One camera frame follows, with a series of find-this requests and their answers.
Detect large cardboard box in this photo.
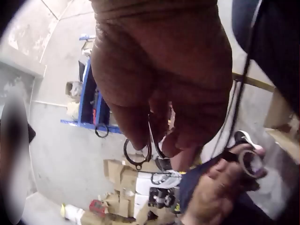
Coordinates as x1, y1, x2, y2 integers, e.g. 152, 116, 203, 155
264, 89, 300, 164

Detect black device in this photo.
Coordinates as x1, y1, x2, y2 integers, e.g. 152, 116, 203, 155
149, 187, 176, 209

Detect white plastic bag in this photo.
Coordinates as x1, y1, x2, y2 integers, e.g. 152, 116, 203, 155
61, 203, 85, 222

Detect black handled scissors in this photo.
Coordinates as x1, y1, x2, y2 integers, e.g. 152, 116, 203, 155
123, 113, 171, 171

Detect clear tape roll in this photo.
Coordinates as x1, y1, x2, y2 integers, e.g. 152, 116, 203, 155
239, 150, 268, 179

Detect blue metal shelf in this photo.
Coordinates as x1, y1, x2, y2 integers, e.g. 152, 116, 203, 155
60, 34, 123, 134

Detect person's left fingers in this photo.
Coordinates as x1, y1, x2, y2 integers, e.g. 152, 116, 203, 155
225, 143, 268, 195

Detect pile of cardboard boxes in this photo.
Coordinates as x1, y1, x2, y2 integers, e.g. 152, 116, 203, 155
103, 159, 185, 225

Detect person's left hand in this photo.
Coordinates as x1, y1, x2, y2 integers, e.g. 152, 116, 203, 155
182, 143, 268, 225

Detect person's body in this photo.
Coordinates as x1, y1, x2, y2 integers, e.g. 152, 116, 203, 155
233, 0, 300, 96

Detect red box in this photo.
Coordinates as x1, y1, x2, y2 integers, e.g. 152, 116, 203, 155
90, 200, 106, 219

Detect person's right hand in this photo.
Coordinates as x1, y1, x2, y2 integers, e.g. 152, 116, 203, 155
90, 0, 235, 172

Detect person's right fingers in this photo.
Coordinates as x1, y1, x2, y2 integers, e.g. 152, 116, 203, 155
150, 98, 206, 172

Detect person's right thumb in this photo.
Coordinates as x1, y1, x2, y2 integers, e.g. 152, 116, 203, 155
110, 98, 151, 151

